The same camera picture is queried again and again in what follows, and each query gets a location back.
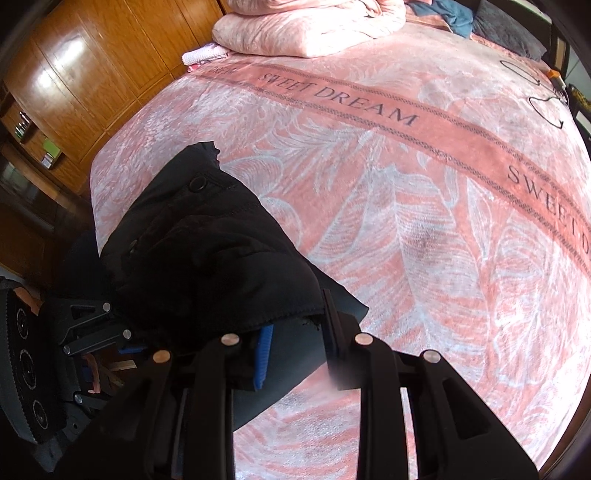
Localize white pink folded towel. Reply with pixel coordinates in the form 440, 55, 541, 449
181, 42, 230, 67

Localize grey pillow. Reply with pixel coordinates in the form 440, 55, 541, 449
472, 0, 547, 61

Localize black wooden headboard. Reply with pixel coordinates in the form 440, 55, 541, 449
524, 1, 571, 78

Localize blue garment on bed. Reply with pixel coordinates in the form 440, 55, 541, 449
408, 0, 474, 38

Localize black cable on bed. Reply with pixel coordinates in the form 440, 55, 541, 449
500, 58, 569, 130

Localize cluttered right nightstand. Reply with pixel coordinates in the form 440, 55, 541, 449
547, 69, 591, 152

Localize black pants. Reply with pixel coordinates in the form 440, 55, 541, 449
100, 142, 368, 427

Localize orange wooden wardrobe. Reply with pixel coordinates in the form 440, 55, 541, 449
4, 0, 228, 196

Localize folded pink duvet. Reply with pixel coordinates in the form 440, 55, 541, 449
212, 1, 406, 58

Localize pink patterned bed blanket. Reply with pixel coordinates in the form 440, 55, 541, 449
90, 24, 590, 465

